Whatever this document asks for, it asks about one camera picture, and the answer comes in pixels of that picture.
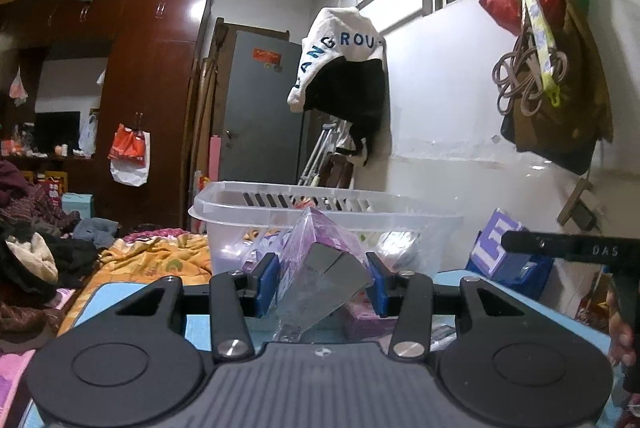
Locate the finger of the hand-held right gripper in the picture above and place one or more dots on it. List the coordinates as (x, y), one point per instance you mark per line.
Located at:
(537, 244)

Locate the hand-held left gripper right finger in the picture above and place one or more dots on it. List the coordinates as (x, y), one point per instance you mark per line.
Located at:
(378, 288)

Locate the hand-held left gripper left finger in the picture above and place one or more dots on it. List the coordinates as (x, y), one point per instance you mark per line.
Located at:
(267, 284)

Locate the purple packet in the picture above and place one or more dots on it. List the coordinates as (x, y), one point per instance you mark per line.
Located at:
(260, 249)
(320, 278)
(369, 320)

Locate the clear plastic basket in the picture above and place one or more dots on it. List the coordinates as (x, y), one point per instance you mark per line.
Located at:
(225, 218)

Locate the person's right hand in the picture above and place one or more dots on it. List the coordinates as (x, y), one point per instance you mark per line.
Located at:
(620, 338)

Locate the blue and white box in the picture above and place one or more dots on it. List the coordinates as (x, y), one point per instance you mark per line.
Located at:
(505, 258)

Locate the orange printed blanket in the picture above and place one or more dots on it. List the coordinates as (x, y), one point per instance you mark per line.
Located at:
(150, 268)

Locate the pink board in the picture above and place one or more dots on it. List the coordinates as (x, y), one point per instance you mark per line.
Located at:
(215, 158)

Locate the brown hanging bag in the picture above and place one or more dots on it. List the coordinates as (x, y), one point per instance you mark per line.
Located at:
(575, 108)

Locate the metal crutches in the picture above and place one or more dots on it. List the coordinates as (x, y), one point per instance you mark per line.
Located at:
(320, 153)

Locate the grey door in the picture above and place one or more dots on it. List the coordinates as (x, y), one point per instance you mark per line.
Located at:
(260, 123)

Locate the wooden sticks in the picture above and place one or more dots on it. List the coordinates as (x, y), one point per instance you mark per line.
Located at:
(205, 108)

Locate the white and orange plastic bag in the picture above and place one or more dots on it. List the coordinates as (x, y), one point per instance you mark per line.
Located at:
(129, 155)

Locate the teal box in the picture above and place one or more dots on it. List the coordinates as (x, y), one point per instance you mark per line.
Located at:
(77, 205)

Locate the white and black jacket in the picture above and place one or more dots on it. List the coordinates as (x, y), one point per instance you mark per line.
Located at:
(345, 78)

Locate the red door sticker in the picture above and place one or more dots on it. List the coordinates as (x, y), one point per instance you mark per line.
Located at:
(266, 56)

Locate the brown wooden wardrobe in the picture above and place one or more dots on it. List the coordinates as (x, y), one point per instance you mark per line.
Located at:
(150, 83)

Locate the pile of dark clothes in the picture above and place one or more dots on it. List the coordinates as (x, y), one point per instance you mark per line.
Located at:
(30, 248)

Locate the black television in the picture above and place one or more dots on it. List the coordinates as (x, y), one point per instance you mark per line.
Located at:
(57, 132)

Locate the small pinkish plastic bag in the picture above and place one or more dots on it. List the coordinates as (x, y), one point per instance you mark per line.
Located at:
(18, 89)

